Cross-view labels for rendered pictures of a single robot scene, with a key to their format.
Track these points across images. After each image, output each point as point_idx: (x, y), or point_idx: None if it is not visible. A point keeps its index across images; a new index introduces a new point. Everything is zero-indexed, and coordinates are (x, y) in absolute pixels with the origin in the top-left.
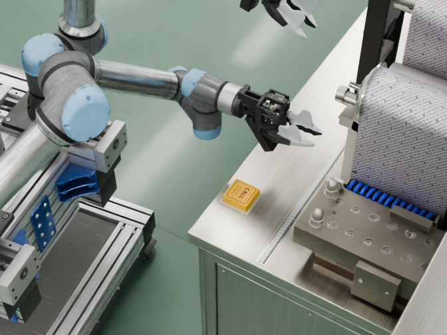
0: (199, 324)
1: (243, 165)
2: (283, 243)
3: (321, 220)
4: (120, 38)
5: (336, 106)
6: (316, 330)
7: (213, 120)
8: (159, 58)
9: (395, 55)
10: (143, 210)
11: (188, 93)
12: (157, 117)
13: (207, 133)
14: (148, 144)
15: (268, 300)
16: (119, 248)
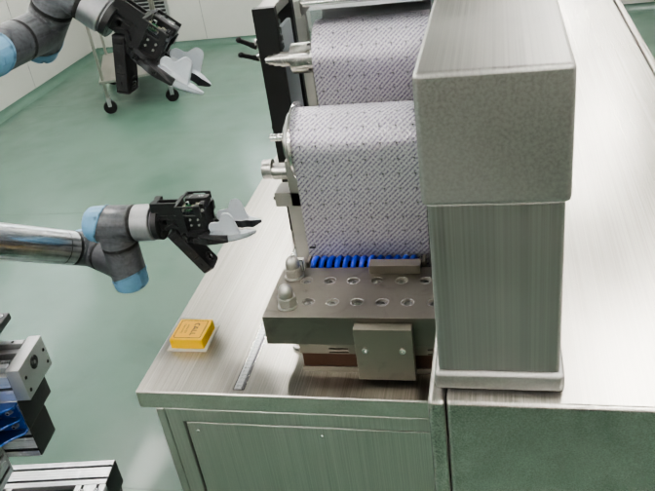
0: None
1: (187, 309)
2: (259, 361)
3: (292, 297)
4: (46, 327)
5: (273, 233)
6: (337, 457)
7: (134, 260)
8: (92, 331)
9: None
10: (101, 463)
11: (92, 232)
12: (102, 384)
13: (131, 281)
14: (98, 411)
15: (265, 443)
16: None
